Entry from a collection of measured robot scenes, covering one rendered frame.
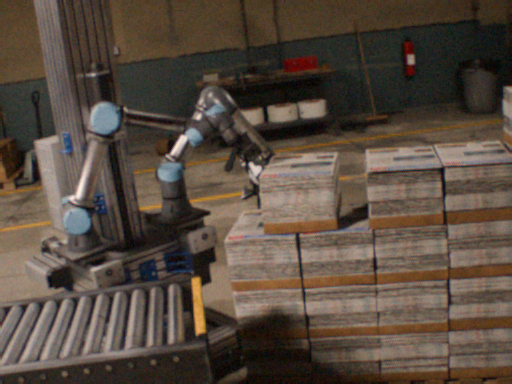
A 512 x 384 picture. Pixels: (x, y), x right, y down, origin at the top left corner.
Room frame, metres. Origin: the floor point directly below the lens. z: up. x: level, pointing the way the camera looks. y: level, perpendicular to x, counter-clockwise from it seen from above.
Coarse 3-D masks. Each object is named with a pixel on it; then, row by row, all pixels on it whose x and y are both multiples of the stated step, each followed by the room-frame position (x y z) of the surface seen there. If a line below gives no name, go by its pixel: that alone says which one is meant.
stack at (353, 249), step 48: (240, 240) 2.38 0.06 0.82; (288, 240) 2.34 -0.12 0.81; (336, 240) 2.30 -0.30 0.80; (384, 240) 2.26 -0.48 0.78; (432, 240) 2.22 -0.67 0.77; (480, 240) 2.18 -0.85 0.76; (288, 288) 2.36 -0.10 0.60; (336, 288) 2.30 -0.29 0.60; (384, 288) 2.26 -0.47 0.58; (432, 288) 2.22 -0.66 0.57; (480, 288) 2.18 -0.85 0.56; (384, 336) 2.27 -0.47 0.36; (432, 336) 2.22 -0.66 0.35; (480, 336) 2.18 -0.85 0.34
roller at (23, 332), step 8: (32, 304) 2.03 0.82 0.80; (32, 312) 1.96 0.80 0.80; (40, 312) 2.02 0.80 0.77; (24, 320) 1.90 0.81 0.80; (32, 320) 1.92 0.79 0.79; (24, 328) 1.84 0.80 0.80; (32, 328) 1.88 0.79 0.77; (16, 336) 1.78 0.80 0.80; (24, 336) 1.79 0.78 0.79; (16, 344) 1.73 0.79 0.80; (24, 344) 1.76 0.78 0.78; (8, 352) 1.67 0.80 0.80; (16, 352) 1.69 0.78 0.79; (8, 360) 1.63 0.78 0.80; (16, 360) 1.65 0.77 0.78
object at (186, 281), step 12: (192, 276) 2.12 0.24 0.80; (108, 288) 2.10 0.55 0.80; (120, 288) 2.09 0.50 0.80; (132, 288) 2.08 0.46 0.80; (144, 288) 2.07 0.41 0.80; (168, 288) 2.08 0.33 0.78; (192, 288) 2.09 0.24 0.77; (12, 300) 2.08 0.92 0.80; (24, 300) 2.07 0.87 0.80; (36, 300) 2.06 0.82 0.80; (48, 300) 2.05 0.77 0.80; (60, 300) 2.05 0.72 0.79; (96, 300) 2.06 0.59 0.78; (192, 300) 2.08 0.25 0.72; (24, 312) 2.04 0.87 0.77
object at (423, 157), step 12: (372, 156) 2.47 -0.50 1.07; (384, 156) 2.45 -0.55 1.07; (396, 156) 2.43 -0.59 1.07; (408, 156) 2.40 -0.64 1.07; (420, 156) 2.38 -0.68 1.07; (432, 156) 2.35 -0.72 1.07; (372, 168) 2.28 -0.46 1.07; (384, 168) 2.26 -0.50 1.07; (396, 168) 2.24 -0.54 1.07; (408, 168) 2.22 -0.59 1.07; (420, 168) 2.21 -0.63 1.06; (432, 168) 2.20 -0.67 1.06
